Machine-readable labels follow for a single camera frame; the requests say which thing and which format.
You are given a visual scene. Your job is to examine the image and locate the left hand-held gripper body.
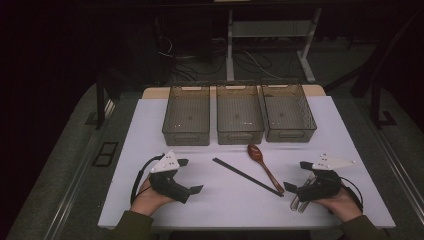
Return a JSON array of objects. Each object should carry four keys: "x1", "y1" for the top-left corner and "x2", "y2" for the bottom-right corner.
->
[{"x1": 148, "y1": 150, "x2": 193, "y2": 204}]

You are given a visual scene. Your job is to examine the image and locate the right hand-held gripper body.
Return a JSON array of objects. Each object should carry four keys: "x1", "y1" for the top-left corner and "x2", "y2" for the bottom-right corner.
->
[{"x1": 295, "y1": 153, "x2": 357, "y2": 203}]

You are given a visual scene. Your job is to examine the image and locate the black chopstick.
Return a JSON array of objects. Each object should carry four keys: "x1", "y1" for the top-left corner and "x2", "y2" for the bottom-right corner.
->
[{"x1": 212, "y1": 157, "x2": 285, "y2": 198}]

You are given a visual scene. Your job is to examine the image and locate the red-brown wooden spoon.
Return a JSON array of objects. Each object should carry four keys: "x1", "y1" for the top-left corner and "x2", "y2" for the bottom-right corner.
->
[{"x1": 246, "y1": 143, "x2": 286, "y2": 195}]

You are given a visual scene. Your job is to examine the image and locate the smoky transparent plastic bin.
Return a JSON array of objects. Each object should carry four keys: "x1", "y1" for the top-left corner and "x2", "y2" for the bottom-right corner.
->
[
  {"x1": 161, "y1": 84, "x2": 212, "y2": 147},
  {"x1": 260, "y1": 81, "x2": 318, "y2": 144},
  {"x1": 215, "y1": 82, "x2": 266, "y2": 146}
]

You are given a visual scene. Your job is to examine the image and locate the person's left hand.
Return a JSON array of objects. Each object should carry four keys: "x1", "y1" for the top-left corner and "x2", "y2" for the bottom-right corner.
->
[{"x1": 129, "y1": 176, "x2": 177, "y2": 217}]

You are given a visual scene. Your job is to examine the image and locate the person's right hand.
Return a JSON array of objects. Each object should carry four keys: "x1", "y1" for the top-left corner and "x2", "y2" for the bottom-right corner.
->
[{"x1": 312, "y1": 187, "x2": 363, "y2": 223}]

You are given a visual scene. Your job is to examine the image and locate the black metal stand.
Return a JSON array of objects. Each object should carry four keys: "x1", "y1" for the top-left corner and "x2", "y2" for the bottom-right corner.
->
[
  {"x1": 95, "y1": 70, "x2": 116, "y2": 131},
  {"x1": 370, "y1": 79, "x2": 398, "y2": 130}
]

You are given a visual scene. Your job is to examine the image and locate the black slanted metal bar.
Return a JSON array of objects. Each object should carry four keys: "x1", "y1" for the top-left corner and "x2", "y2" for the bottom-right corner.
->
[{"x1": 324, "y1": 9, "x2": 422, "y2": 93}]

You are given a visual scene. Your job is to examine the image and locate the left hand-held gripper black cable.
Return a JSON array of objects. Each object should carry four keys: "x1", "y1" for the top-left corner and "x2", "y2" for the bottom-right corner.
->
[{"x1": 130, "y1": 153, "x2": 166, "y2": 205}]

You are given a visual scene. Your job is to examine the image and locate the hand-held gripper black cable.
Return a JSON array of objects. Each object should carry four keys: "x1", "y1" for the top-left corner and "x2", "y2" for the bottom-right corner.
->
[
  {"x1": 339, "y1": 176, "x2": 365, "y2": 212},
  {"x1": 130, "y1": 153, "x2": 166, "y2": 205}
]

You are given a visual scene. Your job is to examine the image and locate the right hand-held gripper black cable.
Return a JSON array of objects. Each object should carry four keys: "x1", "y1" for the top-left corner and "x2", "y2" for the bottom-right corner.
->
[{"x1": 339, "y1": 176, "x2": 365, "y2": 212}]

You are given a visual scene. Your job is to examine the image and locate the black floor socket frame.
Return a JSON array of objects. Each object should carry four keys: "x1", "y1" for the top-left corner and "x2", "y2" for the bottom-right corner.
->
[{"x1": 91, "y1": 141, "x2": 120, "y2": 168}]

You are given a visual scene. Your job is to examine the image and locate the tangle of floor cables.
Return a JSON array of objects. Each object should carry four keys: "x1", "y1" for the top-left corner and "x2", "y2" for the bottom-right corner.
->
[{"x1": 155, "y1": 35, "x2": 284, "y2": 83}]

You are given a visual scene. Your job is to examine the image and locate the white metal desk frame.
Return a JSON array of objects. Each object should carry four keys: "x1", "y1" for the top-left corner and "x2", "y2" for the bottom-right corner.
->
[{"x1": 225, "y1": 7, "x2": 323, "y2": 84}]

